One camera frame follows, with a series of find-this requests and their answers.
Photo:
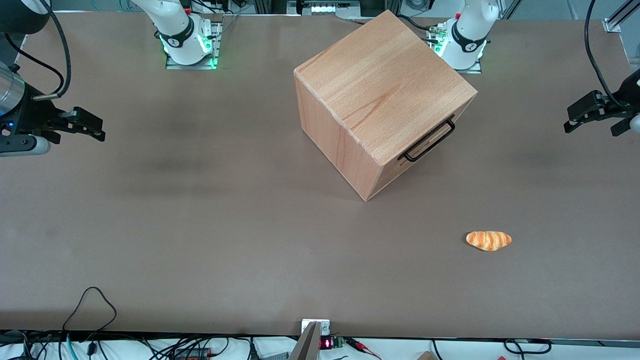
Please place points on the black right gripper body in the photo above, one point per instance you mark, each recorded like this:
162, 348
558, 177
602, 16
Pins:
31, 116

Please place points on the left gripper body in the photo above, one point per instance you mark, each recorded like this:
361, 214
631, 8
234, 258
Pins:
629, 93

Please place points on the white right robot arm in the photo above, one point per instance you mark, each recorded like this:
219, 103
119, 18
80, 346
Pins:
177, 30

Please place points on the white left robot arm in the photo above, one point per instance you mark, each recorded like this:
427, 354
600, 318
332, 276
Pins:
470, 35

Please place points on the beech wood drawer cabinet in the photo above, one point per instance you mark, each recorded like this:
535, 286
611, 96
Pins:
380, 85

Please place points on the orange striped toy bread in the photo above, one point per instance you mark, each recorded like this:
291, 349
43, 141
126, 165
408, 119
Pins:
489, 240

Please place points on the black adapter with orange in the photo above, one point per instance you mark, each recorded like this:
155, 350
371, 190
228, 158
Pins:
192, 354

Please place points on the device with white lights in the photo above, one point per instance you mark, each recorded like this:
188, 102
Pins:
325, 7

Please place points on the brown cardboard piece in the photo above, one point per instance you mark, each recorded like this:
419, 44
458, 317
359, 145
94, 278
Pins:
425, 356

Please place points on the beige slanted bar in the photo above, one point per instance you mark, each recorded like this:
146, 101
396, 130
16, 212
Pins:
306, 345

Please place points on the red clip lead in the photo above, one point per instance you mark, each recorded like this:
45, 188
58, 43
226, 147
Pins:
362, 346

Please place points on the red digit display module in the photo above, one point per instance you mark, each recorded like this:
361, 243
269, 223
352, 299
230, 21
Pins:
327, 343

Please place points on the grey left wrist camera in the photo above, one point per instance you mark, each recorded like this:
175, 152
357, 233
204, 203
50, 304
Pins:
636, 123

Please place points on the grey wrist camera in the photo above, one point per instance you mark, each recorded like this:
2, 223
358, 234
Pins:
636, 123
37, 146

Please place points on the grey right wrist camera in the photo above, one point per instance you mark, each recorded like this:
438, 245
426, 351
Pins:
37, 146

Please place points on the aluminium frame profile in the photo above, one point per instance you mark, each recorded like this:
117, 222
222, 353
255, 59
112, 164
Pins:
614, 24

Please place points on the small silver bracket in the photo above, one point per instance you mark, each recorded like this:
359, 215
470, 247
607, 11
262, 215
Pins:
324, 326

